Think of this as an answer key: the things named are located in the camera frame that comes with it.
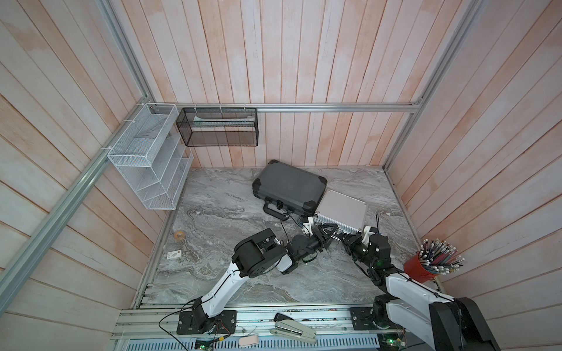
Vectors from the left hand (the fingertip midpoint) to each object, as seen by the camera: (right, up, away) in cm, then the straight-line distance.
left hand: (339, 232), depth 85 cm
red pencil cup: (+31, -7, -10) cm, 33 cm away
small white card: (-68, -10, +3) cm, 69 cm away
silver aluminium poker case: (+7, +6, +8) cm, 12 cm away
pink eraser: (-35, -33, -15) cm, 50 cm away
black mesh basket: (-53, +47, +18) cm, 73 cm away
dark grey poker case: (-20, +17, +14) cm, 30 cm away
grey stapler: (-21, -29, -14) cm, 38 cm away
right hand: (+1, -1, +3) cm, 3 cm away
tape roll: (-68, -3, +10) cm, 69 cm away
